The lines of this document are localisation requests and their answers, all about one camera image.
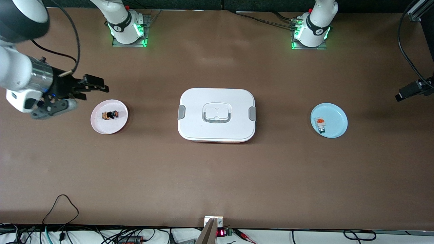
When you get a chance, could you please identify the black orange push-button switch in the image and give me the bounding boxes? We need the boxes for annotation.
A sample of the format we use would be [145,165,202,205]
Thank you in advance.
[101,109,119,121]

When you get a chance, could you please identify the white lunch box grey clasps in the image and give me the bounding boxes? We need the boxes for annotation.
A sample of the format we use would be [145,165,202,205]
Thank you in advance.
[177,88,256,143]

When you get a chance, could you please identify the small white box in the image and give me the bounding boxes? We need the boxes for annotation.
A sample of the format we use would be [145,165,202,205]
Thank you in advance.
[204,216,224,227]

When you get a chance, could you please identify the pink round plate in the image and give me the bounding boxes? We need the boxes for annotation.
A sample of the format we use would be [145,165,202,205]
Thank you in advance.
[90,99,129,135]

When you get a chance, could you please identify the aluminium extrusion bar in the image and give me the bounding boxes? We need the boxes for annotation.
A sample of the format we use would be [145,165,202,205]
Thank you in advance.
[407,0,434,23]

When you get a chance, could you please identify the light blue round plate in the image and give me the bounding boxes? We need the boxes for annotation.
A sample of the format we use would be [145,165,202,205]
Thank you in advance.
[310,103,349,139]

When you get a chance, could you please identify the grey wedge board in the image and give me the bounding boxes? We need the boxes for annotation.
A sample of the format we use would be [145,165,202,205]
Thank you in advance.
[195,218,218,244]

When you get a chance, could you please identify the red clip leads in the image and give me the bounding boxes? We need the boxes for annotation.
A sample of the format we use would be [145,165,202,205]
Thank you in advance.
[234,228,257,244]

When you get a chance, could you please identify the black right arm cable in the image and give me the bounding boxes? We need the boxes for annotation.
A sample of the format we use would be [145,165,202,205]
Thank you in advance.
[32,0,81,74]

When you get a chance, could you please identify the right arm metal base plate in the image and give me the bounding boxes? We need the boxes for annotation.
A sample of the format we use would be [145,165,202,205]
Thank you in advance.
[112,15,151,48]

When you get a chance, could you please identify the white orange switch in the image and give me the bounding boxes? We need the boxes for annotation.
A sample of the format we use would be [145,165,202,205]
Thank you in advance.
[314,117,327,135]

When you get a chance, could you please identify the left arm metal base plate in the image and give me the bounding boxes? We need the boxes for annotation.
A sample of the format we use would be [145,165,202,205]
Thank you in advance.
[291,20,328,50]

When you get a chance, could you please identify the black looped cable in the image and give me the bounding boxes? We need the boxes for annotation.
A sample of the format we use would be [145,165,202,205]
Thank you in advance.
[42,194,79,226]

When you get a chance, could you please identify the black coiled cable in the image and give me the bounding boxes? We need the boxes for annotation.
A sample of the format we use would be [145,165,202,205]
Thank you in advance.
[343,229,377,242]

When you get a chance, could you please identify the black cable bundle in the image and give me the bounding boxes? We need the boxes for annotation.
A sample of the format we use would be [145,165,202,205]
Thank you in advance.
[235,10,299,30]

